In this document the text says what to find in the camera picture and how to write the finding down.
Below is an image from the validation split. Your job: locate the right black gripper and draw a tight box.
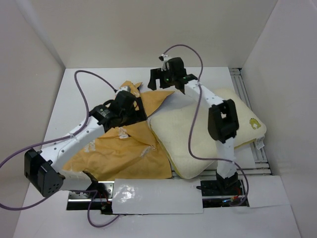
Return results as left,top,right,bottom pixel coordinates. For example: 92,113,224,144
147,67,176,91

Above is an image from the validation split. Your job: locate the orange pillowcase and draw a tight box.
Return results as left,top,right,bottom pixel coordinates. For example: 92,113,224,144
61,80,175,179

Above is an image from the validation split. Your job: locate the cream quilted pillow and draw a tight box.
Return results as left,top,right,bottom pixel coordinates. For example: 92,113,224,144
149,88,266,179

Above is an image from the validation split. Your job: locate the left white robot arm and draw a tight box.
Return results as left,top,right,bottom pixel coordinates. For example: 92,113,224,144
24,91,147,198

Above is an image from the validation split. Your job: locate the white cover plate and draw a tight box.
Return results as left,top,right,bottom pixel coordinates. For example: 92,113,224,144
112,179,203,215

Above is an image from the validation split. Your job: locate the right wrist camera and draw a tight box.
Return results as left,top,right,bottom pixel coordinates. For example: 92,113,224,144
159,54,171,65

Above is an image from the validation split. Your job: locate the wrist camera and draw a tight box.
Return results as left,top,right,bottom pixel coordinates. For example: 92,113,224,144
117,86,131,92
159,54,171,65

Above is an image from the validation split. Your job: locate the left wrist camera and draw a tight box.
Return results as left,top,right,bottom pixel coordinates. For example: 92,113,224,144
117,86,131,92

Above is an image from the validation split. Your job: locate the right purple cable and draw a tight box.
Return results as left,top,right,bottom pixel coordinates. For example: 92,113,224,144
162,44,250,208

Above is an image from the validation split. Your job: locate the aluminium mounting rail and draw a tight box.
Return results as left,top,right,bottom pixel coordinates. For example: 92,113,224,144
66,171,248,201

